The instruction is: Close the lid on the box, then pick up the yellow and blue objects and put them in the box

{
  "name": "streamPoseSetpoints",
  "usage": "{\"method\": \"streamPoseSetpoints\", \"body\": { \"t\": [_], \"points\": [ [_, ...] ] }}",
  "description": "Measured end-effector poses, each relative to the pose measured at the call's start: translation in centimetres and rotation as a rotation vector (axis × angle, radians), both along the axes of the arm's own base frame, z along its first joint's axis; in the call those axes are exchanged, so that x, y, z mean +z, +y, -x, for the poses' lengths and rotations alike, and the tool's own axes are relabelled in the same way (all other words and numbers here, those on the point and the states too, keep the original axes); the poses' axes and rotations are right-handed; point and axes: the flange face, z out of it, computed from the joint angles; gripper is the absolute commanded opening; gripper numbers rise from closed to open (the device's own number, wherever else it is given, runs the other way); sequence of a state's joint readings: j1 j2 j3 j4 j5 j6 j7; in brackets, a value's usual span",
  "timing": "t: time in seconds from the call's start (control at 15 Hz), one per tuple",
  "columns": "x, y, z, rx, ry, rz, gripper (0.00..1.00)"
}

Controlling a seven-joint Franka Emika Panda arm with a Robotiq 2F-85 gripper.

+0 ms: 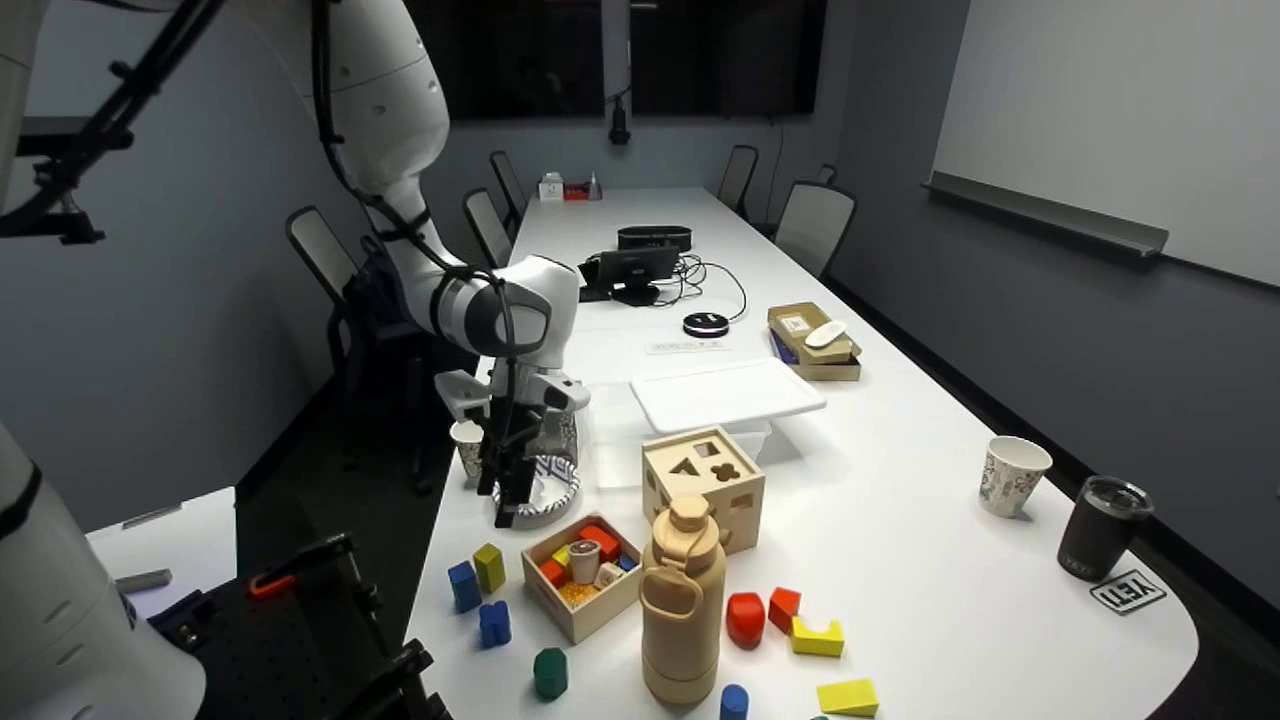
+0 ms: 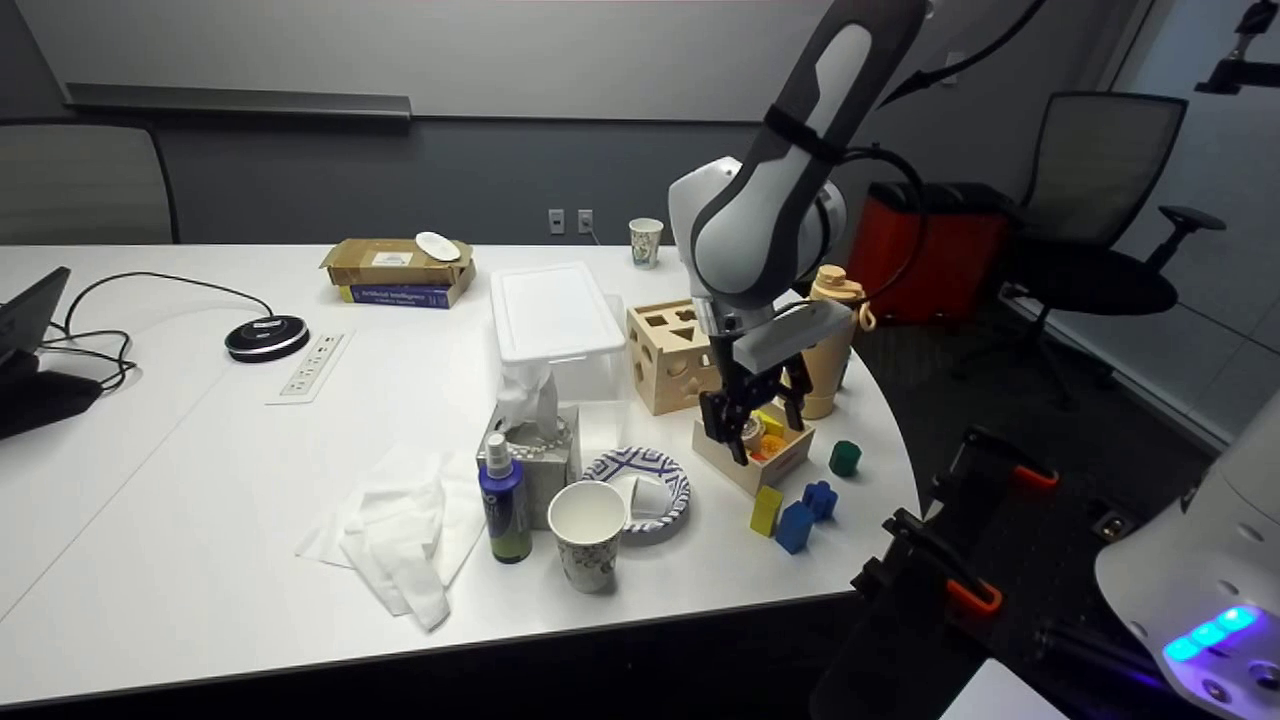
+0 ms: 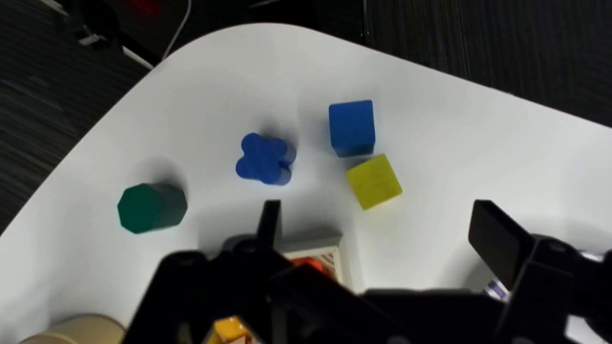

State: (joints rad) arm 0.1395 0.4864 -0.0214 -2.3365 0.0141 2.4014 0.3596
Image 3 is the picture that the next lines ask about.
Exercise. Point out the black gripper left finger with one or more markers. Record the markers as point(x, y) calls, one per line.
point(269, 227)

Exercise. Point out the yellow wooden cube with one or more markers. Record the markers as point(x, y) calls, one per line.
point(373, 183)

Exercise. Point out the blue flower-shaped block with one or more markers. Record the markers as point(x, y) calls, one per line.
point(264, 160)

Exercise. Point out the green octagonal block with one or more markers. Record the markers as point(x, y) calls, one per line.
point(149, 210)

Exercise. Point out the small red cube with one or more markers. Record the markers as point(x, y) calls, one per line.
point(311, 265)

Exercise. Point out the open wooden tray box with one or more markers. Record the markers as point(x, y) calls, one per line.
point(311, 246)

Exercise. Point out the beige water bottle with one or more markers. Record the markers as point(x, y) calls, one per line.
point(76, 332)

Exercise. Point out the blue wooden cube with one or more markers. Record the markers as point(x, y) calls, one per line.
point(350, 127)

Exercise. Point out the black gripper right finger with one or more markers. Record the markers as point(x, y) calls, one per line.
point(499, 242)

